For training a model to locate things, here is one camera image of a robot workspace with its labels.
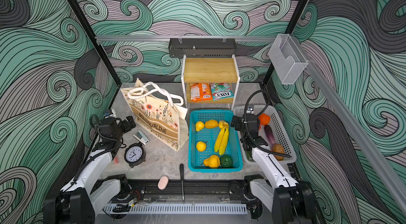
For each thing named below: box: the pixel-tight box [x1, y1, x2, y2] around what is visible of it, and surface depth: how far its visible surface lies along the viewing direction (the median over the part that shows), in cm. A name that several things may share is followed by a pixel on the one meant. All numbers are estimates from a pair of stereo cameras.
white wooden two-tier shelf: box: [181, 54, 241, 111], surface depth 87 cm
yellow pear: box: [203, 154, 221, 169], surface depth 79 cm
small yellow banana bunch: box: [214, 119, 230, 156], surface depth 89 cm
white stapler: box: [132, 129, 150, 146], surface depth 91 cm
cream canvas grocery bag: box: [120, 78, 190, 152], surface depth 79 cm
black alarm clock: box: [124, 142, 147, 169], surface depth 84 cm
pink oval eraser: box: [157, 175, 170, 191], surface depth 76 cm
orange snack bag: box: [190, 82, 214, 102], surface depth 94 cm
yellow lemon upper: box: [195, 120, 205, 132], surface depth 94 cm
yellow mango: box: [204, 119, 219, 129], surface depth 94 cm
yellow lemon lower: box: [196, 141, 207, 153], surface depth 86 cm
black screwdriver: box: [179, 163, 184, 204], surface depth 80 cm
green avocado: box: [219, 154, 234, 169], surface depth 80 cm
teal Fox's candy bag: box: [210, 82, 235, 101], surface depth 94 cm
